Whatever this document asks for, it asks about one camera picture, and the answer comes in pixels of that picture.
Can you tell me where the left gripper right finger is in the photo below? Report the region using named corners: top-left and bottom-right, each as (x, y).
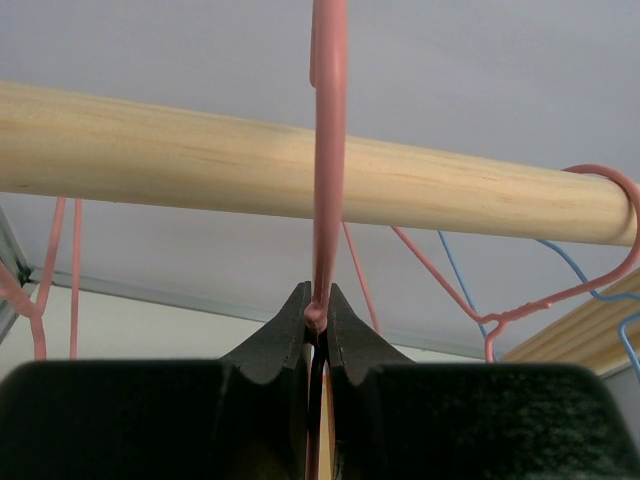
top-left (327, 284), bottom-right (414, 385)

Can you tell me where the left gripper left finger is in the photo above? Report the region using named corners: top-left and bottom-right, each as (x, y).
top-left (220, 281), bottom-right (311, 385)

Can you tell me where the pink wire hanger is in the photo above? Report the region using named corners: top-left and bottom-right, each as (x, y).
top-left (302, 0), bottom-right (381, 480)
top-left (392, 163), bottom-right (640, 364)
top-left (1, 197), bottom-right (83, 360)

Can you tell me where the blue wire hanger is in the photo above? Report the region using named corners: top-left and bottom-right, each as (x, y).
top-left (437, 231), bottom-right (639, 376)

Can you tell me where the wooden clothes rack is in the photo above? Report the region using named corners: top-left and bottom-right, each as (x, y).
top-left (0, 82), bottom-right (640, 379)

